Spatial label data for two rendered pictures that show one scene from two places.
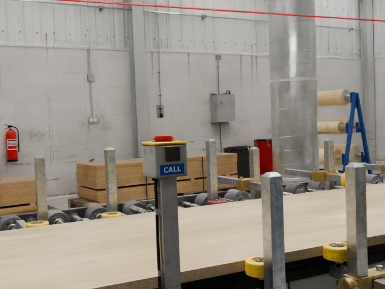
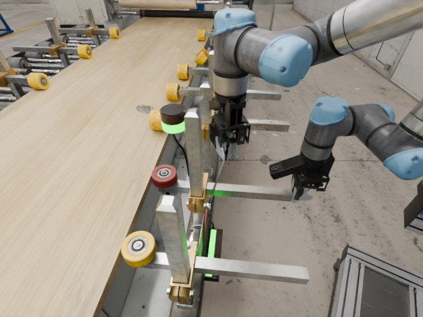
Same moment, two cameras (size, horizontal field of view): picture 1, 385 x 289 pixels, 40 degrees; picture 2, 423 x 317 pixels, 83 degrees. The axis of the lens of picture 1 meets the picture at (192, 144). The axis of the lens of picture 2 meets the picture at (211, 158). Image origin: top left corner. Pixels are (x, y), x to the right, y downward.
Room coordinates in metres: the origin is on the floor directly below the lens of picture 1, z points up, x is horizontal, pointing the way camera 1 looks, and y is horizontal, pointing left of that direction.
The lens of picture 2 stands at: (1.10, -0.23, 1.44)
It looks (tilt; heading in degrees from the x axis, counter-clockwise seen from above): 41 degrees down; 303
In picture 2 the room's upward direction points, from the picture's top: straight up
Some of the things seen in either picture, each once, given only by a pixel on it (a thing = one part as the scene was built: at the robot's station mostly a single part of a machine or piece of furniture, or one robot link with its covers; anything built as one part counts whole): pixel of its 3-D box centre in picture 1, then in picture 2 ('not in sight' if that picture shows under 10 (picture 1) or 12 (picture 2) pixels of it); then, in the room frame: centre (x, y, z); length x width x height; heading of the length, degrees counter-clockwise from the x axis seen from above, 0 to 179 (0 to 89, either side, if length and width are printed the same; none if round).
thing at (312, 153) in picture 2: not in sight; (316, 146); (1.14, -0.81, 1.04); 0.08 x 0.08 x 0.05
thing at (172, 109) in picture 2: not in sight; (177, 145); (1.45, -0.60, 1.05); 0.06 x 0.06 x 0.22; 27
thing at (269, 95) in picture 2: not in sight; (225, 92); (1.60, -1.13, 0.95); 0.50 x 0.04 x 0.04; 27
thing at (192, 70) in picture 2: not in sight; (228, 72); (1.71, -1.35, 0.95); 0.50 x 0.04 x 0.04; 27
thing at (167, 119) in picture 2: not in sight; (172, 114); (1.45, -0.60, 1.15); 0.06 x 0.06 x 0.02
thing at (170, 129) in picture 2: not in sight; (174, 122); (1.45, -0.60, 1.12); 0.06 x 0.06 x 0.02
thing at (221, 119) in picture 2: not in sight; (230, 116); (1.33, -0.66, 1.15); 0.09 x 0.08 x 0.12; 137
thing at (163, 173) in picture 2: not in sight; (165, 183); (1.52, -0.61, 0.85); 0.08 x 0.08 x 0.11
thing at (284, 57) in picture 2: not in sight; (279, 55); (1.23, -0.65, 1.31); 0.11 x 0.11 x 0.08; 70
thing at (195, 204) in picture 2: not in sight; (197, 192); (1.42, -0.64, 0.85); 0.13 x 0.06 x 0.05; 117
